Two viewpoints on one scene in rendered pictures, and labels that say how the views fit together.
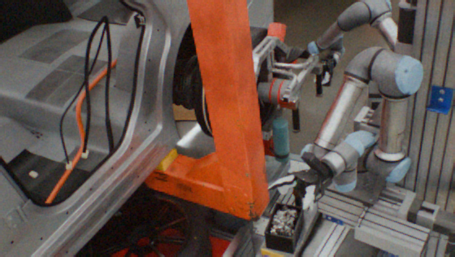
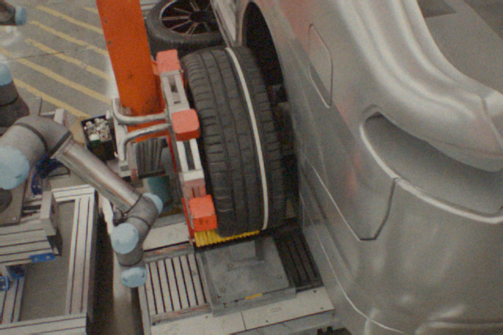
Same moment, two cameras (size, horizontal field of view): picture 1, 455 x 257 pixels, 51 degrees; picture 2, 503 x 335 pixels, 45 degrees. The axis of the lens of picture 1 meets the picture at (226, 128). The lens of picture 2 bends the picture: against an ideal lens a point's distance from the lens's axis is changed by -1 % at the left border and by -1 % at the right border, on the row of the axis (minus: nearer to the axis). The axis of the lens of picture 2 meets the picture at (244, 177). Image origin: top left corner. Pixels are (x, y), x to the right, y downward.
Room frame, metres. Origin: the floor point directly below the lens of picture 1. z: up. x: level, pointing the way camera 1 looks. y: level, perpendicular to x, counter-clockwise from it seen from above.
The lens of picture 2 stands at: (3.49, -1.27, 2.26)
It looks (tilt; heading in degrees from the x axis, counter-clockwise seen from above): 44 degrees down; 135
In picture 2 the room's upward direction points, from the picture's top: 5 degrees counter-clockwise
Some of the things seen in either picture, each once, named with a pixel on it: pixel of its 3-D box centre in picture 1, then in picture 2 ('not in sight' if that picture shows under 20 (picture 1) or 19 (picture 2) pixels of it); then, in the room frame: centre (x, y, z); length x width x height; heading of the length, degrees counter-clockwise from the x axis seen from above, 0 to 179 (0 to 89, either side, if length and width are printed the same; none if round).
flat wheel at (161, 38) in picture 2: not in sight; (202, 30); (1.04, 0.92, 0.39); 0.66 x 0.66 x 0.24
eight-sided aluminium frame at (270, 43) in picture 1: (267, 89); (185, 151); (2.19, -0.26, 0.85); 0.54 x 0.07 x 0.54; 145
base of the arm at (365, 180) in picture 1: (358, 169); (7, 105); (1.43, -0.52, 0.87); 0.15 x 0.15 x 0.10
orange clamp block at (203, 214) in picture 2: not in sight; (202, 213); (2.45, -0.44, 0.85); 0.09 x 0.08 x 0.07; 145
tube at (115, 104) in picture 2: (278, 74); (138, 101); (2.04, -0.31, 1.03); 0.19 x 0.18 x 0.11; 55
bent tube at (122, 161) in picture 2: (293, 54); (145, 136); (2.20, -0.42, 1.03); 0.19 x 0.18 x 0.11; 55
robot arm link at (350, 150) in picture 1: (346, 154); not in sight; (1.17, -0.38, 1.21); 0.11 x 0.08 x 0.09; 125
